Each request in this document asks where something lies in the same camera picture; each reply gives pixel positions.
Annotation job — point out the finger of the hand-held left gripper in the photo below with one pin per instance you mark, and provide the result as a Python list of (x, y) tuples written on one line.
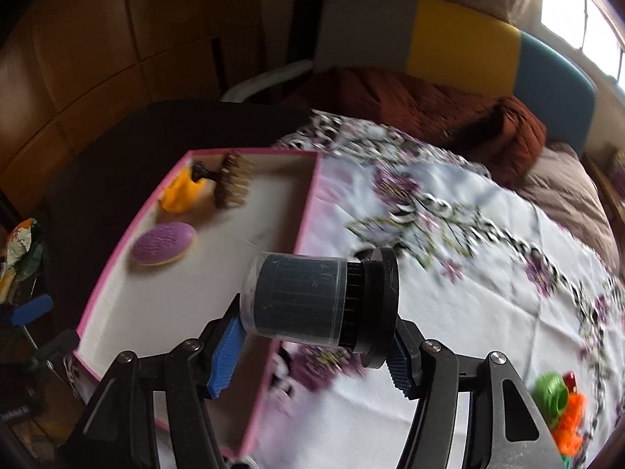
[(29, 311), (58, 344)]

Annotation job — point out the green plug-in repellent heater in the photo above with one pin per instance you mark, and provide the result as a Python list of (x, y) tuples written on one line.
[(549, 393)]

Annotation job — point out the beige pink duvet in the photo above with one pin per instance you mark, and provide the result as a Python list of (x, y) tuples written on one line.
[(561, 190)]

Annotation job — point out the wooden wardrobe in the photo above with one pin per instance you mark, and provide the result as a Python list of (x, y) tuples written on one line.
[(97, 34)]

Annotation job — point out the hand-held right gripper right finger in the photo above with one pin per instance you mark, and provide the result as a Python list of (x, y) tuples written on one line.
[(400, 366)]

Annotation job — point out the brown bristle brush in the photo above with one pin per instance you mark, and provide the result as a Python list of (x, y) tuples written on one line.
[(229, 185)]

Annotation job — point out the window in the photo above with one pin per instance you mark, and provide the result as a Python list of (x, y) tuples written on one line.
[(561, 10)]

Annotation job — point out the wooden side shelf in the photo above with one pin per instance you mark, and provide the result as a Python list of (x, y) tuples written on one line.
[(608, 190)]

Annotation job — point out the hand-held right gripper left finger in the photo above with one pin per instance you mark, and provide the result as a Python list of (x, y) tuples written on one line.
[(227, 356)]

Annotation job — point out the white chair armrest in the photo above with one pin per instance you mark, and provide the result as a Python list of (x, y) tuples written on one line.
[(263, 78)]

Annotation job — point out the grey yellow blue headboard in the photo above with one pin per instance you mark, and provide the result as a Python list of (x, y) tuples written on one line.
[(464, 44)]

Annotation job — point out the black rolled mat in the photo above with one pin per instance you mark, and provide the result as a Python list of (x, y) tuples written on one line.
[(310, 14)]

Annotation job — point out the grey canister with black lid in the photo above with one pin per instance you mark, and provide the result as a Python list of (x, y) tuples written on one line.
[(293, 298)]

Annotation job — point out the printed plastic bag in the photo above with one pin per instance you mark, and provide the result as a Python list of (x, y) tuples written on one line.
[(22, 244)]

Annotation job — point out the brown quilted jacket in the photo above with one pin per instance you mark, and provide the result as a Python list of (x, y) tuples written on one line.
[(415, 102)]

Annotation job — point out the pink cardboard box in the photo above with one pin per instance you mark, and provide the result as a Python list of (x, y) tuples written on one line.
[(171, 293)]

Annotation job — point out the red metallic cylinder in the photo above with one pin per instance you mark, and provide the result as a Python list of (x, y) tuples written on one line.
[(569, 381)]

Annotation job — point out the floral embroidered tablecloth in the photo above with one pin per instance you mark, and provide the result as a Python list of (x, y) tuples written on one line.
[(488, 303)]

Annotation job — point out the orange plastic toy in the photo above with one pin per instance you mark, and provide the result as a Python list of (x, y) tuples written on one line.
[(571, 425)]

